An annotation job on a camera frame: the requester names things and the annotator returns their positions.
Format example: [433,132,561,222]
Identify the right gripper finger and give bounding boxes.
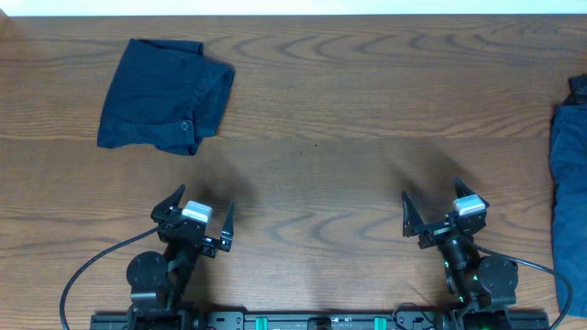
[455,177,490,208]
[402,192,424,237]

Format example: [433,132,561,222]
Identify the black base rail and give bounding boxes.
[89,308,549,330]

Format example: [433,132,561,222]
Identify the folded dark navy shorts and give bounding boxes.
[97,38,235,156]

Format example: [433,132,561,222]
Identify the blue denim shorts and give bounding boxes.
[549,104,586,317]

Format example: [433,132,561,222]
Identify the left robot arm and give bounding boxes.
[127,185,235,329]

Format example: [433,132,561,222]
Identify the dark garment at edge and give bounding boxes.
[565,73,587,105]

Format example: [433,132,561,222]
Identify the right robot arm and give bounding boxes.
[402,179,518,329]

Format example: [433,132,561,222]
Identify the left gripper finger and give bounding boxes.
[150,184,185,224]
[219,202,235,252]

